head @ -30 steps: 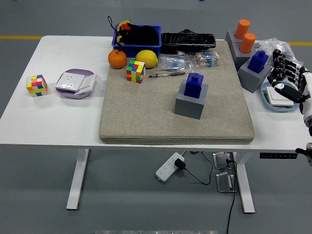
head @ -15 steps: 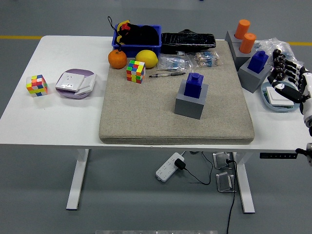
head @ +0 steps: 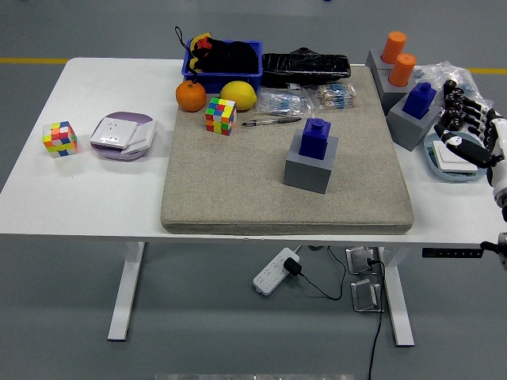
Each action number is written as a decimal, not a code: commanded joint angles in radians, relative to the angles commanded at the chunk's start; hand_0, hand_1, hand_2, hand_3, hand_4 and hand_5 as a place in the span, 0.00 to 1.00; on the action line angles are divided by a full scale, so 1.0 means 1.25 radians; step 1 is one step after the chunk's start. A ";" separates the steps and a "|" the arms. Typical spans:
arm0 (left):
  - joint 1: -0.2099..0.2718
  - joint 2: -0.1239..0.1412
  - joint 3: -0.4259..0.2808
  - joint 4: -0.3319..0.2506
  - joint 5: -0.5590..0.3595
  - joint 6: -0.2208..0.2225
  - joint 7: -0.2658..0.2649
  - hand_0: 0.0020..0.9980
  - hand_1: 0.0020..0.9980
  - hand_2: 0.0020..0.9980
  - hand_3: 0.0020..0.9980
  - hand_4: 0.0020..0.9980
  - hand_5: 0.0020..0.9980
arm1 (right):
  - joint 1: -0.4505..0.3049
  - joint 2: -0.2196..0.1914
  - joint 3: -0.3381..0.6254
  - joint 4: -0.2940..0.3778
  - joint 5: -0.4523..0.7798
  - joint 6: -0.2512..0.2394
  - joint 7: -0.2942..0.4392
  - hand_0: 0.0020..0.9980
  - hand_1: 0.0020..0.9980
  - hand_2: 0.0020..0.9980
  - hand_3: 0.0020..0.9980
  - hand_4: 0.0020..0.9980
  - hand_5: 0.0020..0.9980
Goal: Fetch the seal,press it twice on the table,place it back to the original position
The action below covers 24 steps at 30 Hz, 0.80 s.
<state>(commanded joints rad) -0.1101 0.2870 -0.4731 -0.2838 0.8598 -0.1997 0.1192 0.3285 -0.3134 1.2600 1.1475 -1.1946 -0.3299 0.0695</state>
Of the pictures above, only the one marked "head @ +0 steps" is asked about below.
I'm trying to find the white wall socket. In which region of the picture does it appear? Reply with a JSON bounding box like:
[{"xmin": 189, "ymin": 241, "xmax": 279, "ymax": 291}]
[{"xmin": 89, "ymin": 117, "xmax": 138, "ymax": 150}]

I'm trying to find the blue square seal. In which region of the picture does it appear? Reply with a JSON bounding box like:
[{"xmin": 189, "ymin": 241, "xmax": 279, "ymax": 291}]
[
  {"xmin": 298, "ymin": 117, "xmax": 332, "ymax": 161},
  {"xmin": 402, "ymin": 82, "xmax": 437, "ymax": 119}
]

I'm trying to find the black pouch with yellow trim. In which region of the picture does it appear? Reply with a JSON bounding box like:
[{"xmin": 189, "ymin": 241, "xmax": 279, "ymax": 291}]
[{"xmin": 174, "ymin": 26, "xmax": 259, "ymax": 82}]

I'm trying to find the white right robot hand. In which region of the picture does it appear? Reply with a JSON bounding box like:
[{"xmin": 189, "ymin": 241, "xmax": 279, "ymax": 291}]
[{"xmin": 433, "ymin": 91, "xmax": 507, "ymax": 207}]

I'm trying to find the grey cube seal holder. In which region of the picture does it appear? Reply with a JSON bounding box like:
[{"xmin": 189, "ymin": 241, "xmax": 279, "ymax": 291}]
[
  {"xmin": 374, "ymin": 67, "xmax": 417, "ymax": 117},
  {"xmin": 283, "ymin": 128, "xmax": 341, "ymax": 195},
  {"xmin": 387, "ymin": 93, "xmax": 443, "ymax": 152},
  {"xmin": 364, "ymin": 49, "xmax": 397, "ymax": 72}
]

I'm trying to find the thin black adapter cable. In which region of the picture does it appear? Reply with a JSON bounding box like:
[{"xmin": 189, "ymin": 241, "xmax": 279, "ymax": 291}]
[{"xmin": 296, "ymin": 245, "xmax": 348, "ymax": 301}]

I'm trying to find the white power strip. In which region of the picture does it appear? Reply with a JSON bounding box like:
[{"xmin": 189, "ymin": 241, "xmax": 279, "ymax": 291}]
[{"xmin": 252, "ymin": 247, "xmax": 301, "ymax": 296}]

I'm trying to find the black item in plastic wrap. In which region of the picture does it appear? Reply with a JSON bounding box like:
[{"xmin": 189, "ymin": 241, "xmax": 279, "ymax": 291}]
[{"xmin": 261, "ymin": 47, "xmax": 353, "ymax": 89}]

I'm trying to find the orange cylinder seal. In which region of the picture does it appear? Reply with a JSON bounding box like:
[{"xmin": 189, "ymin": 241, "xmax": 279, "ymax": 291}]
[
  {"xmin": 388, "ymin": 53, "xmax": 417, "ymax": 88},
  {"xmin": 380, "ymin": 31, "xmax": 408, "ymax": 64}
]

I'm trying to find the white switch panel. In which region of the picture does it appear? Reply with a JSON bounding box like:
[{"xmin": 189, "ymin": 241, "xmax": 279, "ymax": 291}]
[
  {"xmin": 120, "ymin": 119, "xmax": 158, "ymax": 156},
  {"xmin": 430, "ymin": 140, "xmax": 479, "ymax": 173}
]

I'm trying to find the black power adapter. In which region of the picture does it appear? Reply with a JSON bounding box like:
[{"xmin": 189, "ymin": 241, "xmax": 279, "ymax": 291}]
[{"xmin": 283, "ymin": 256, "xmax": 303, "ymax": 277}]

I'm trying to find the grey-brown mat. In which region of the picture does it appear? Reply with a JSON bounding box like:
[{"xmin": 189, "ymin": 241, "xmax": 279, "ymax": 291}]
[{"xmin": 160, "ymin": 65, "xmax": 415, "ymax": 235}]

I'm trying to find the pack of black cylinders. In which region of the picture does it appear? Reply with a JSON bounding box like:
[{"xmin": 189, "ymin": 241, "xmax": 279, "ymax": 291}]
[{"xmin": 438, "ymin": 78, "xmax": 471, "ymax": 131}]

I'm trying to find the light blue tray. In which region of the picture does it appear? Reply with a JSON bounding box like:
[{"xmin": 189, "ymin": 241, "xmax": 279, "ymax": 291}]
[{"xmin": 422, "ymin": 131, "xmax": 493, "ymax": 183}]

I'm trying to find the bag of tan resistors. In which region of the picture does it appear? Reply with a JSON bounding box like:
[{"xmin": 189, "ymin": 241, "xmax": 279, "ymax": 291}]
[{"xmin": 315, "ymin": 82, "xmax": 358, "ymax": 112}]

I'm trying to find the blue plastic bin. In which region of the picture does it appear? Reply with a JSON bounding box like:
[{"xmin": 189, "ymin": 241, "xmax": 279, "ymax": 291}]
[{"xmin": 181, "ymin": 38, "xmax": 264, "ymax": 95}]

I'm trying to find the black desk control panel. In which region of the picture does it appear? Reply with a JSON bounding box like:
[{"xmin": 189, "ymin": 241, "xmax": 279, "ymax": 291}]
[{"xmin": 421, "ymin": 248, "xmax": 485, "ymax": 259}]

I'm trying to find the orange mandarin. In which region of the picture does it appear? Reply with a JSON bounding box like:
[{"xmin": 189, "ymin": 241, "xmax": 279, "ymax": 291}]
[{"xmin": 175, "ymin": 79, "xmax": 208, "ymax": 113}]

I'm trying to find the metal foot pedal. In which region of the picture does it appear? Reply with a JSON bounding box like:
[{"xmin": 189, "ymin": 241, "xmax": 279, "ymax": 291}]
[
  {"xmin": 345, "ymin": 246, "xmax": 380, "ymax": 276},
  {"xmin": 349, "ymin": 278, "xmax": 384, "ymax": 314}
]

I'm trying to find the black floor cable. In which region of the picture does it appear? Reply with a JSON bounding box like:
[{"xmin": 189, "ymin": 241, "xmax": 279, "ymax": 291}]
[{"xmin": 366, "ymin": 259, "xmax": 387, "ymax": 380}]

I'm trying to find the yellow lemon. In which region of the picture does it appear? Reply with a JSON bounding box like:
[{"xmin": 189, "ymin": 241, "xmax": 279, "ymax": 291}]
[{"xmin": 219, "ymin": 80, "xmax": 259, "ymax": 111}]

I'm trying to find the white table leg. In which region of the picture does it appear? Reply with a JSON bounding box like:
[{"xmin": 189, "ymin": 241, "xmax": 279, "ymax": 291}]
[
  {"xmin": 107, "ymin": 241, "xmax": 146, "ymax": 342},
  {"xmin": 377, "ymin": 247, "xmax": 416, "ymax": 348}
]

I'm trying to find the bag of blue resistors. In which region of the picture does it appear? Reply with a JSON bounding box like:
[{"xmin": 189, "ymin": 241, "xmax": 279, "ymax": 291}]
[{"xmin": 255, "ymin": 87, "xmax": 316, "ymax": 119}]

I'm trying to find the dark pen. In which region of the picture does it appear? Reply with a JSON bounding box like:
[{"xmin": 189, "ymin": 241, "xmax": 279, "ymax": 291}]
[{"xmin": 242, "ymin": 116, "xmax": 303, "ymax": 128}]

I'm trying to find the colourful puzzle cube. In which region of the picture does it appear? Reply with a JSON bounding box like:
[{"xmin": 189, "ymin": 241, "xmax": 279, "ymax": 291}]
[
  {"xmin": 42, "ymin": 120, "xmax": 79, "ymax": 159},
  {"xmin": 204, "ymin": 97, "xmax": 238, "ymax": 137}
]

